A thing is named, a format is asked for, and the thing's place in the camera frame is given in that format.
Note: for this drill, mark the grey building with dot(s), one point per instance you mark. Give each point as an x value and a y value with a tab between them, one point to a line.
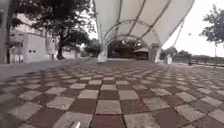
33	46

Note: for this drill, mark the grey pavement strip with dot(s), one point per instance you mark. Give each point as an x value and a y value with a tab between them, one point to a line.
26	66

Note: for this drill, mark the group of trees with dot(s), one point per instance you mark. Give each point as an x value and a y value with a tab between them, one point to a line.
215	26

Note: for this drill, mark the large dark tree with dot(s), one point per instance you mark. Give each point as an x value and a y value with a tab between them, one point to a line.
60	16

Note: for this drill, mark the small kiosk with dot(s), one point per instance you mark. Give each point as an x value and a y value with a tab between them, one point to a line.
141	54

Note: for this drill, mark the checkered brick paving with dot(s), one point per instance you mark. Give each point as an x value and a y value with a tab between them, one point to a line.
113	86

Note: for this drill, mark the dark distant trees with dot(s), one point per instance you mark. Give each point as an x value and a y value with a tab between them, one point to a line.
93	46

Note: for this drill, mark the white arched canopy shelter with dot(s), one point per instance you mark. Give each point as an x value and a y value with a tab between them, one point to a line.
140	13

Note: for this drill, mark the distant trees behind canopy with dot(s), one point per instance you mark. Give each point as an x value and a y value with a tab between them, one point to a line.
171	51

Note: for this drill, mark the railing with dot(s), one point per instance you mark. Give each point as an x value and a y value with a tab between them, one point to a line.
203	61

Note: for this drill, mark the robot's own part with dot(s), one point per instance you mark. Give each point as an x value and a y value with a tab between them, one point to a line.
76	125

